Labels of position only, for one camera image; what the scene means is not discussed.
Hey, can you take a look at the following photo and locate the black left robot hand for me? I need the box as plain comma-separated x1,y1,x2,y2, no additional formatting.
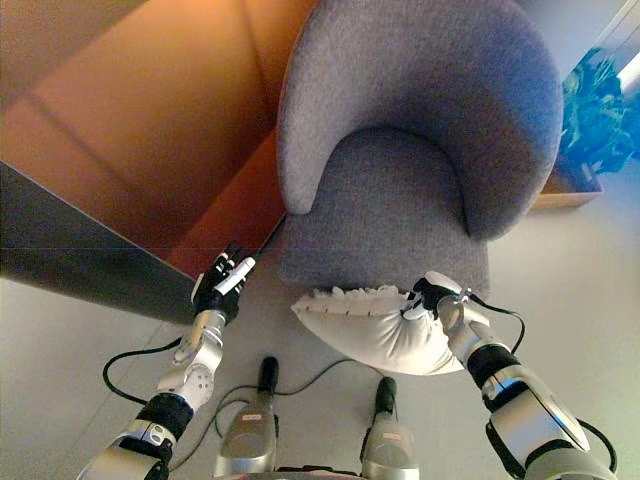
192,241,257,326

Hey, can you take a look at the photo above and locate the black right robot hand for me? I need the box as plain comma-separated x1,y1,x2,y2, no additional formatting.
400,271,465,321

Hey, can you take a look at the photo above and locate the white frilled pillow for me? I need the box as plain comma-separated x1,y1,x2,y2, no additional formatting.
290,283,466,376

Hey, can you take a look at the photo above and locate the silver left robot leg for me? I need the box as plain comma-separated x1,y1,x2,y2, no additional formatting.
213,355,280,480

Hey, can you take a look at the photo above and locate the silver robot leg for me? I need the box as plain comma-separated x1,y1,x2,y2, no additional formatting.
213,355,280,480
360,376,420,480

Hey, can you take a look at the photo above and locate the silver right robot leg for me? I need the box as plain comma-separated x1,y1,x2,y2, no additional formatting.
360,376,420,480

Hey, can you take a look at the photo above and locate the grey fabric armchair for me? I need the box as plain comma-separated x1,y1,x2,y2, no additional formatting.
275,0,566,300

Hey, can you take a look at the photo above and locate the brown wooden cabinet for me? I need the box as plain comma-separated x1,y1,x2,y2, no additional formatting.
0,0,321,326

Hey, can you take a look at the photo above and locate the green potted plant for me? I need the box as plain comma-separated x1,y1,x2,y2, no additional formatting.
558,45,640,176

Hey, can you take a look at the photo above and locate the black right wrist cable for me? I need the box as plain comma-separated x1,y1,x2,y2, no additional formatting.
464,290,526,354

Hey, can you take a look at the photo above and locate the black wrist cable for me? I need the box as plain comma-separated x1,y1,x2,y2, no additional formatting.
464,290,526,354
102,335,184,406

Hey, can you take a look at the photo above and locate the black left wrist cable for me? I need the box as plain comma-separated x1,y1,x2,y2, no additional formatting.
102,335,184,406

